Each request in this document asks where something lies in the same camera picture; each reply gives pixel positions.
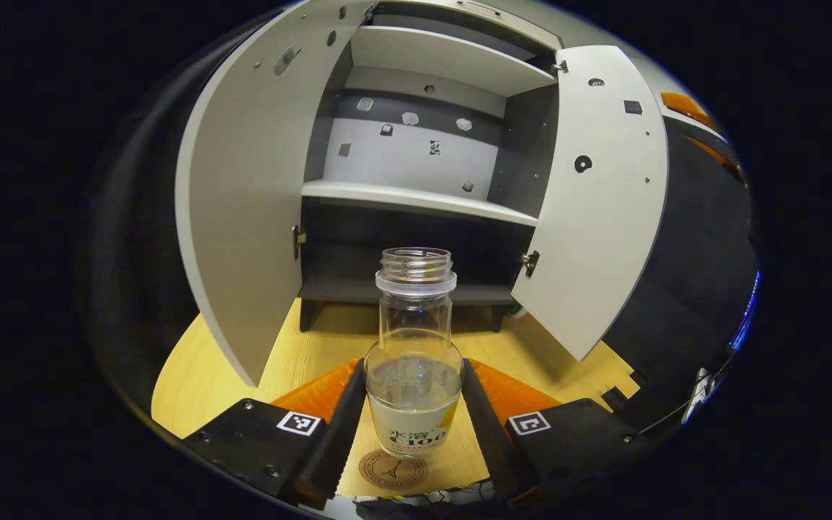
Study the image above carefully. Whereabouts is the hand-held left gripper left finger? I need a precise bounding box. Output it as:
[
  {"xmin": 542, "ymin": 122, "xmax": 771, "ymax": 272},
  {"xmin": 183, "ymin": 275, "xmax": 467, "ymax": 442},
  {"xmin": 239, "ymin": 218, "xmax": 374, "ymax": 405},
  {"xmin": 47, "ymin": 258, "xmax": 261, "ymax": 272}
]
[{"xmin": 181, "ymin": 357, "xmax": 368, "ymax": 511}]

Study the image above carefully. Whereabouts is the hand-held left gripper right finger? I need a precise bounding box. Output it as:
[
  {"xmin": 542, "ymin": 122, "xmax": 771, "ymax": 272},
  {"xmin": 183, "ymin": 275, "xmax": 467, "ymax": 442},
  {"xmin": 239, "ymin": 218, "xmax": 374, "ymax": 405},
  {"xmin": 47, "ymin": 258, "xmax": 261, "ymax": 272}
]
[{"xmin": 461, "ymin": 357, "xmax": 651, "ymax": 505}]

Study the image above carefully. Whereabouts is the round brown coaster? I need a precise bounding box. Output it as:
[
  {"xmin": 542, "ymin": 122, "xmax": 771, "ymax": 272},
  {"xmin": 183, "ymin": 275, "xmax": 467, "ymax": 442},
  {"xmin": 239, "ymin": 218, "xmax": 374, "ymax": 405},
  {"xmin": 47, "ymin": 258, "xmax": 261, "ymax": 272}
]
[{"xmin": 357, "ymin": 448, "xmax": 430, "ymax": 493}]

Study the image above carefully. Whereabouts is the white cabinet door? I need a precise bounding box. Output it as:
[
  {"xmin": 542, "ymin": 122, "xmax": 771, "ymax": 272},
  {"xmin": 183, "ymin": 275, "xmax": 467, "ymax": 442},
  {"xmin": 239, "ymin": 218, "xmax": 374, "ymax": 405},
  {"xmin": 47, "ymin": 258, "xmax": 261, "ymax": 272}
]
[
  {"xmin": 510, "ymin": 45, "xmax": 670, "ymax": 362},
  {"xmin": 174, "ymin": 0, "xmax": 382, "ymax": 389}
]

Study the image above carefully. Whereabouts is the white cabinet drawer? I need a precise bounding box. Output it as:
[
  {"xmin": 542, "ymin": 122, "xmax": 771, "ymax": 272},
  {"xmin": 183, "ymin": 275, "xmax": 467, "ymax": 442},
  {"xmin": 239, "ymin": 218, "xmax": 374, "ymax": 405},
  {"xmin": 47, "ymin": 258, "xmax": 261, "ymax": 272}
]
[{"xmin": 371, "ymin": 0, "xmax": 566, "ymax": 51}]

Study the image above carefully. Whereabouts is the white cabinet shelf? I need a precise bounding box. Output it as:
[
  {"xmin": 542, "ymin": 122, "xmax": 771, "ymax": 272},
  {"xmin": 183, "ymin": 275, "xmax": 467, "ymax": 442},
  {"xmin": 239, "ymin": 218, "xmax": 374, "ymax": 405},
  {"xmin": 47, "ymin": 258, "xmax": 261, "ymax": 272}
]
[
  {"xmin": 301, "ymin": 178, "xmax": 540, "ymax": 228},
  {"xmin": 349, "ymin": 25, "xmax": 558, "ymax": 99}
]

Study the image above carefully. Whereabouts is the black backdrop cloth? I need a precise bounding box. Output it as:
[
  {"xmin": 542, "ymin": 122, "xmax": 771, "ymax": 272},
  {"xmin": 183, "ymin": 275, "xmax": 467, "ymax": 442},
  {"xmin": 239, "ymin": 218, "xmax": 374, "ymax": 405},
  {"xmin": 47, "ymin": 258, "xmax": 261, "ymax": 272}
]
[{"xmin": 87, "ymin": 43, "xmax": 761, "ymax": 436}]

